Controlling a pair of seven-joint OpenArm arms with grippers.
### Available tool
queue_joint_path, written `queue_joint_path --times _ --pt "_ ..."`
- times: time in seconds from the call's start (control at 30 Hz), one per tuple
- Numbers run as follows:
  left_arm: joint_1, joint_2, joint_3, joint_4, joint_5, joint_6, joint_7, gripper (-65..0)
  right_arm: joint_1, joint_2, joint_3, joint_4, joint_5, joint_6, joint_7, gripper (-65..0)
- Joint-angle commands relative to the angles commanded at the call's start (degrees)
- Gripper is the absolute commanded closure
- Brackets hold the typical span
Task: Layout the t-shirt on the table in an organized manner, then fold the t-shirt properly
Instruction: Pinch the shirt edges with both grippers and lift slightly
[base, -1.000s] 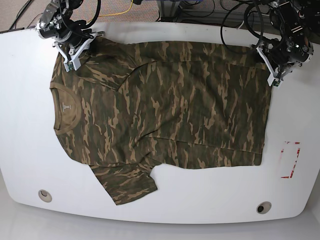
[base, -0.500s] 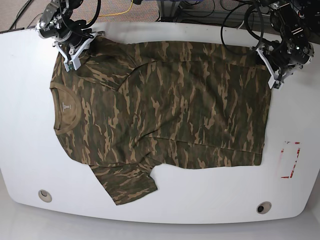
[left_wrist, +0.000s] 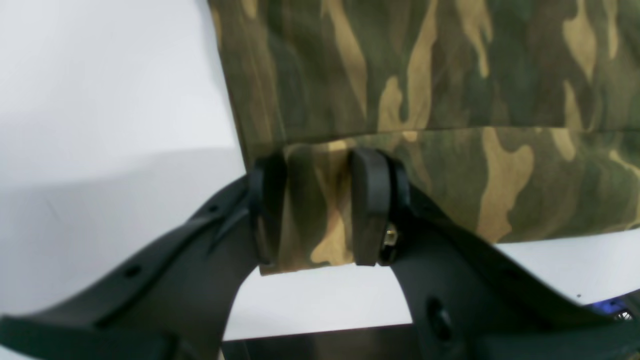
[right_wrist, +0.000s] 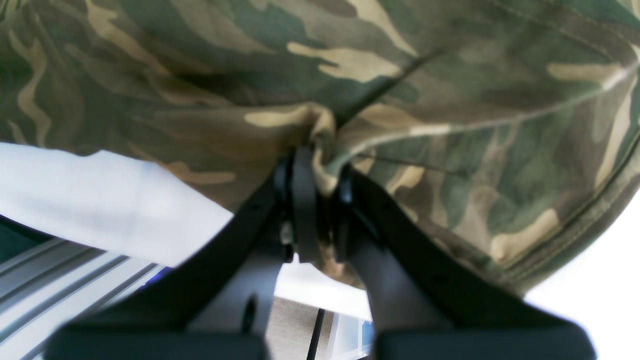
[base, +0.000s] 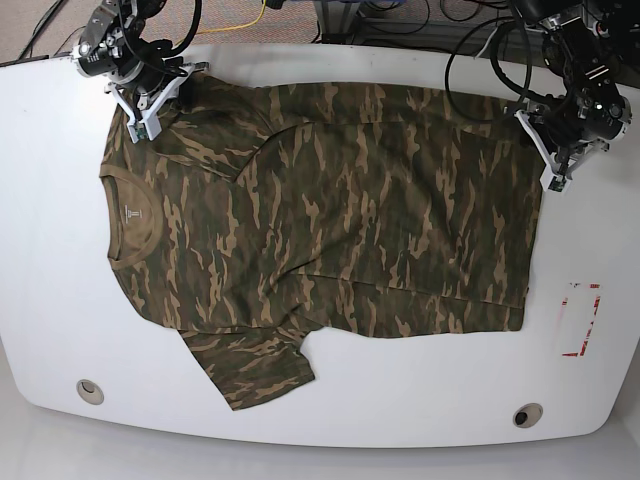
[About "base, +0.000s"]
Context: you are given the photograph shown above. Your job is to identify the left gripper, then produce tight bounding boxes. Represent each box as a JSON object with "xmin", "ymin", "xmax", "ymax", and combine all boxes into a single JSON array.
[{"xmin": 515, "ymin": 101, "xmax": 610, "ymax": 178}]

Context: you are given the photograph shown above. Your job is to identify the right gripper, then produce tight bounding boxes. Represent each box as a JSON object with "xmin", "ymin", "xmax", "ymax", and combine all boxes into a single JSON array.
[{"xmin": 106, "ymin": 61, "xmax": 209, "ymax": 128}]

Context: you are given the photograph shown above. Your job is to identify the camouflage t-shirt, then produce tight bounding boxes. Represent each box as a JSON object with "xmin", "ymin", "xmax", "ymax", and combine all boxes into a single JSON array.
[{"xmin": 99, "ymin": 74, "xmax": 545, "ymax": 410}]

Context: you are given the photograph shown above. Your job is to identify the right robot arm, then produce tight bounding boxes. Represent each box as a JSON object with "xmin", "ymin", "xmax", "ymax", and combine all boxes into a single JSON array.
[{"xmin": 71, "ymin": 1, "xmax": 208, "ymax": 142}]

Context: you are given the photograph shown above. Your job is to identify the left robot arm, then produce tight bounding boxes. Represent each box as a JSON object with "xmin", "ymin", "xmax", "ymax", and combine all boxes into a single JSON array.
[{"xmin": 485, "ymin": 1, "xmax": 632, "ymax": 192}]

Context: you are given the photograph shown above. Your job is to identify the red tape marking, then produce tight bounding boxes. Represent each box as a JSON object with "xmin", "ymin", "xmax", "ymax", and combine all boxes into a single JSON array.
[{"xmin": 556, "ymin": 283, "xmax": 602, "ymax": 358}]

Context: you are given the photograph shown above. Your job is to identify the grey metal stand base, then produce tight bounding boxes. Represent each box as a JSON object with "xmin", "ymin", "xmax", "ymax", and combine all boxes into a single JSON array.
[{"xmin": 312, "ymin": 1, "xmax": 376, "ymax": 45}]

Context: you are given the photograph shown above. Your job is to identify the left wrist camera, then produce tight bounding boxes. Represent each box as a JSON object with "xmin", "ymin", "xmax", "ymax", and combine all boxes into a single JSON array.
[{"xmin": 540, "ymin": 171, "xmax": 572, "ymax": 194}]

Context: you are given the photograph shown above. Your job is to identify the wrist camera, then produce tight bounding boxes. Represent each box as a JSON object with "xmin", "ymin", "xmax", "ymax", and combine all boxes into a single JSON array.
[
  {"xmin": 127, "ymin": 117, "xmax": 162, "ymax": 144},
  {"xmin": 540, "ymin": 171, "xmax": 572, "ymax": 194}
]

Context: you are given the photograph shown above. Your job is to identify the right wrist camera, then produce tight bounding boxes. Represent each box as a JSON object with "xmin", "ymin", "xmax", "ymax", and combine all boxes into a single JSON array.
[{"xmin": 127, "ymin": 117, "xmax": 162, "ymax": 144}]

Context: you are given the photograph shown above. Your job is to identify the yellow cable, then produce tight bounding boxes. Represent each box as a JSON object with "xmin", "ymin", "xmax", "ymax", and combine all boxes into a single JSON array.
[{"xmin": 197, "ymin": 0, "xmax": 266, "ymax": 36}]

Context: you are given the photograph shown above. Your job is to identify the white cable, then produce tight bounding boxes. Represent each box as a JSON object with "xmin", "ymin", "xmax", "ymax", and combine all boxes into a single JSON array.
[{"xmin": 474, "ymin": 24, "xmax": 516, "ymax": 59}]

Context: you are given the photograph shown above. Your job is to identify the black floor cables left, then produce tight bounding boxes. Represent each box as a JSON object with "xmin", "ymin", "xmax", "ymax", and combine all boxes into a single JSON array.
[{"xmin": 0, "ymin": 0, "xmax": 81, "ymax": 66}]

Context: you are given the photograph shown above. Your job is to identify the right table cable grommet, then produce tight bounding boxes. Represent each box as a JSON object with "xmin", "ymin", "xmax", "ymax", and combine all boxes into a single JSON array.
[{"xmin": 513, "ymin": 403, "xmax": 543, "ymax": 429}]

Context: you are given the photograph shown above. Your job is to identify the table cable grommet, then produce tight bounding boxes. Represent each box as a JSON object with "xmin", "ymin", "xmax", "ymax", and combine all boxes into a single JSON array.
[
  {"xmin": 76, "ymin": 379, "xmax": 104, "ymax": 406},
  {"xmin": 513, "ymin": 403, "xmax": 543, "ymax": 429}
]

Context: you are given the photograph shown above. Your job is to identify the left table cable grommet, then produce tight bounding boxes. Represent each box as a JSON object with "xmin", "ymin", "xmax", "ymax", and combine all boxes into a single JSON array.
[{"xmin": 76, "ymin": 379, "xmax": 104, "ymax": 406}]

